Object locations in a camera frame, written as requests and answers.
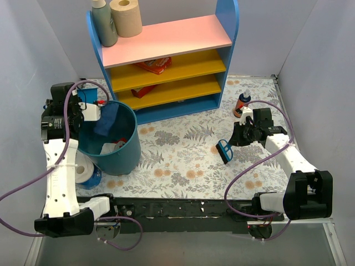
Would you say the blue plastic dustpan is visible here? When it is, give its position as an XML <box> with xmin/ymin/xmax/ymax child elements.
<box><xmin>77</xmin><ymin>87</ymin><xmax>98</xmax><ymax>104</ymax></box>

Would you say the blue hand brush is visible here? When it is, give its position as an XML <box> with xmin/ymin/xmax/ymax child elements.
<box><xmin>216</xmin><ymin>139</ymin><xmax>233</xmax><ymax>164</ymax></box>

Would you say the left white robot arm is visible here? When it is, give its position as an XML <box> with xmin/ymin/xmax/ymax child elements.
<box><xmin>34</xmin><ymin>81</ymin><xmax>118</xmax><ymax>238</ymax></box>

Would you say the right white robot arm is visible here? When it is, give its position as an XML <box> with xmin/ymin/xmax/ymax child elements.
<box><xmin>229</xmin><ymin>107</ymin><xmax>333</xmax><ymax>220</ymax></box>

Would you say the dark blue paper scrap middle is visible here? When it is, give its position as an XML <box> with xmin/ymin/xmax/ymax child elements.
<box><xmin>93</xmin><ymin>102</ymin><xmax>119</xmax><ymax>136</ymax></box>

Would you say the orange spray bottle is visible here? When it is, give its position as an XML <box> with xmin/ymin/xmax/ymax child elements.
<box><xmin>233</xmin><ymin>89</ymin><xmax>251</xmax><ymax>118</ymax></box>

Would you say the white paper scrap left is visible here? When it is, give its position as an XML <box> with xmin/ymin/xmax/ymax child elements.
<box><xmin>100</xmin><ymin>143</ymin><xmax>119</xmax><ymax>155</ymax></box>

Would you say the red paper scrap left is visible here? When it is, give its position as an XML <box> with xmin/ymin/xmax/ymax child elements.
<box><xmin>114</xmin><ymin>137</ymin><xmax>127</xmax><ymax>150</ymax></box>

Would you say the teal plastic bucket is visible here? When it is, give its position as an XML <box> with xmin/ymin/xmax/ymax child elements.
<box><xmin>78</xmin><ymin>101</ymin><xmax>141</xmax><ymax>175</ymax></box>

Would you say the white blue tape roll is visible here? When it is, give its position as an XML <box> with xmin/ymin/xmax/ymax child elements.
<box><xmin>75</xmin><ymin>161</ymin><xmax>102</xmax><ymax>190</ymax></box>

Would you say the red box lower shelf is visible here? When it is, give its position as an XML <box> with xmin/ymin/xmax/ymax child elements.
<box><xmin>131</xmin><ymin>85</ymin><xmax>156</xmax><ymax>99</ymax></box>

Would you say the red box shelf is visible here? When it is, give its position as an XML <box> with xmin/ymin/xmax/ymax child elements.
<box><xmin>135</xmin><ymin>57</ymin><xmax>172</xmax><ymax>75</ymax></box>
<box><xmin>131</xmin><ymin>85</ymin><xmax>156</xmax><ymax>99</ymax></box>

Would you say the floral table cloth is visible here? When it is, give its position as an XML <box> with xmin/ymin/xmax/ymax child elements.
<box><xmin>76</xmin><ymin>76</ymin><xmax>288</xmax><ymax>200</ymax></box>

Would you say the grey green bottle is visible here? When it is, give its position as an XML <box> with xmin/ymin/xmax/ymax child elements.
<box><xmin>91</xmin><ymin>0</ymin><xmax>118</xmax><ymax>47</ymax></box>

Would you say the red box upper shelf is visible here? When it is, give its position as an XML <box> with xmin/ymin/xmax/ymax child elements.
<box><xmin>135</xmin><ymin>57</ymin><xmax>172</xmax><ymax>75</ymax></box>

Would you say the blue pink yellow shelf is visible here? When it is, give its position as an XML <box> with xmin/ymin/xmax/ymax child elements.
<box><xmin>86</xmin><ymin>1</ymin><xmax>239</xmax><ymax>124</ymax></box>

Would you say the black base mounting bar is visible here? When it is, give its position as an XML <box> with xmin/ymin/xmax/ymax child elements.
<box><xmin>98</xmin><ymin>197</ymin><xmax>284</xmax><ymax>234</ymax></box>

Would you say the brown paper roll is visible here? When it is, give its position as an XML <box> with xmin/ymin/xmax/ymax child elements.
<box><xmin>109</xmin><ymin>0</ymin><xmax>143</xmax><ymax>38</ymax></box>

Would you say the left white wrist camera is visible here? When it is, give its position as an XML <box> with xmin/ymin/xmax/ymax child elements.
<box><xmin>79</xmin><ymin>102</ymin><xmax>101</xmax><ymax>122</ymax></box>

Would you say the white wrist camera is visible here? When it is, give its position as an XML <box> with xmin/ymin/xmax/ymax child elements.
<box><xmin>239</xmin><ymin>106</ymin><xmax>253</xmax><ymax>125</ymax></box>
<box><xmin>79</xmin><ymin>102</ymin><xmax>101</xmax><ymax>122</ymax></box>

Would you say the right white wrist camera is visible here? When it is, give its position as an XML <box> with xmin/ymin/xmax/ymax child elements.
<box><xmin>239</xmin><ymin>106</ymin><xmax>253</xmax><ymax>125</ymax></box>

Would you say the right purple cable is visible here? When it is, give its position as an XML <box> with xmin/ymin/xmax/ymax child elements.
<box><xmin>224</xmin><ymin>100</ymin><xmax>295</xmax><ymax>242</ymax></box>

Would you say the purple cable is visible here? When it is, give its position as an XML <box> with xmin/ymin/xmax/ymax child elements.
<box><xmin>224</xmin><ymin>100</ymin><xmax>295</xmax><ymax>242</ymax></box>
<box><xmin>0</xmin><ymin>79</ymin><xmax>144</xmax><ymax>252</ymax></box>

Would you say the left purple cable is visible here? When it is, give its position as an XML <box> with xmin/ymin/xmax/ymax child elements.
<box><xmin>0</xmin><ymin>79</ymin><xmax>144</xmax><ymax>252</ymax></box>

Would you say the aluminium frame rail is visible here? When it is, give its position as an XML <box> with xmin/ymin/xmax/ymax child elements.
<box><xmin>25</xmin><ymin>221</ymin><xmax>346</xmax><ymax>265</ymax></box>

